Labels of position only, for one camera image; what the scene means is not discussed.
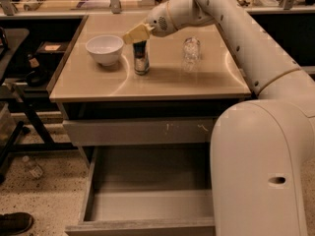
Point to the dark shoe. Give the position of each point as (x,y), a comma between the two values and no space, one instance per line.
(15,223)

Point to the redbull can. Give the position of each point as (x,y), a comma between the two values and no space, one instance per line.
(141,58)

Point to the black side table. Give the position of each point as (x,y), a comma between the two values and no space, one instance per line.
(11,40)

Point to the open grey middle drawer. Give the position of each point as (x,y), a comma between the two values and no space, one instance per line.
(158,190)

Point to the clear plastic bottle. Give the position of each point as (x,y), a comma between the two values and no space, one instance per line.
(191,54)

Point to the grey drawer cabinet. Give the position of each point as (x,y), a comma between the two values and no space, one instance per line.
(84,90)

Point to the closed grey top drawer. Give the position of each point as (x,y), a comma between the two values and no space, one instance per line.
(146,131)

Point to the white ceramic bowl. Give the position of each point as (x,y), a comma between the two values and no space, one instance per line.
(105,49)

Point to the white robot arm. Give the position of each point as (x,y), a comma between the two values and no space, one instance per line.
(257,146)

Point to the plastic bottle on floor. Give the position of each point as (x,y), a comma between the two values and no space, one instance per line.
(33,167)

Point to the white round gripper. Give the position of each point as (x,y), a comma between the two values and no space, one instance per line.
(158,23)

